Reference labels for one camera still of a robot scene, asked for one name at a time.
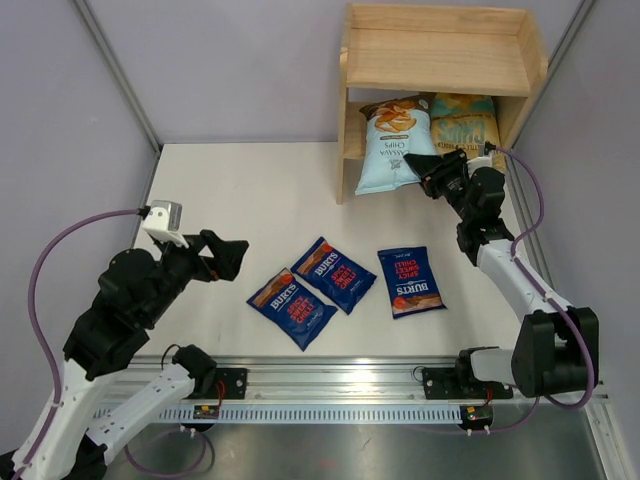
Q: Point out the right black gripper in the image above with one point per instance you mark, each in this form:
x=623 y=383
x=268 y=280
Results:
x=432 y=170

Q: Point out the wooden two-tier shelf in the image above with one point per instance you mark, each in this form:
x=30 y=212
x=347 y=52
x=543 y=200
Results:
x=498 y=52

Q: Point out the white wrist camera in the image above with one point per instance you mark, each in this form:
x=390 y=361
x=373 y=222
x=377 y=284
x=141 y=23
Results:
x=486 y=159
x=162 y=223

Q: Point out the aluminium frame post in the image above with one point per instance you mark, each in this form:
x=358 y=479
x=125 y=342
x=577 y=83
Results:
x=565 y=44
x=91 y=23

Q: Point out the light blue cassava chips bag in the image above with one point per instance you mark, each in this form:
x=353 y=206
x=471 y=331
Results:
x=394 y=128

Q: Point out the white slotted cable duct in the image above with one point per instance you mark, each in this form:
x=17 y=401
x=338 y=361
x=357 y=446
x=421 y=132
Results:
x=313 y=414

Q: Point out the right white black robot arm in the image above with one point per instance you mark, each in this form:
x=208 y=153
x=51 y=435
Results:
x=556 y=352

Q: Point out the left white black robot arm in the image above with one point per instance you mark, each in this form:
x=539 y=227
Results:
x=134 y=292

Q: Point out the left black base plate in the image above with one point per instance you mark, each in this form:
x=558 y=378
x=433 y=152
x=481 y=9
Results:
x=231 y=383

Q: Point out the left aluminium frame post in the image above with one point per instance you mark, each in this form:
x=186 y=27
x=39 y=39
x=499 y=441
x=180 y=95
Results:
x=91 y=23

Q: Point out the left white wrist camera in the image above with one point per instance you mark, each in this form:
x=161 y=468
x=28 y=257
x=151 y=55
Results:
x=162 y=223

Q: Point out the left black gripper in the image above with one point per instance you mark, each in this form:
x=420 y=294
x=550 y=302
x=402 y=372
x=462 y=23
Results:
x=228 y=254

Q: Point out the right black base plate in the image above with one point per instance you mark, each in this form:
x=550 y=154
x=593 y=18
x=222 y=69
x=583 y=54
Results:
x=446 y=384

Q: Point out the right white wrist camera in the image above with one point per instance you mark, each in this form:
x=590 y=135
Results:
x=486 y=159

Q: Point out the blue burts chips bag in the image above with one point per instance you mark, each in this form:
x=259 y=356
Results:
x=410 y=282
x=293 y=308
x=335 y=275

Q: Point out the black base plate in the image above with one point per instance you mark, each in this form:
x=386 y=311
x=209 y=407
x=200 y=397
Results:
x=446 y=384
x=231 y=383

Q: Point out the right aluminium frame post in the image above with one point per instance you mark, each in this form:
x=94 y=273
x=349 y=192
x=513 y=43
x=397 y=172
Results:
x=565 y=44

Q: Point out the large yellow kettle chips bag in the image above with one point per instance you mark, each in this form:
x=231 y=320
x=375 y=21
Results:
x=463 y=121

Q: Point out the aluminium mounting rail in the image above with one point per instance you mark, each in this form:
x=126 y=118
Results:
x=334 y=380

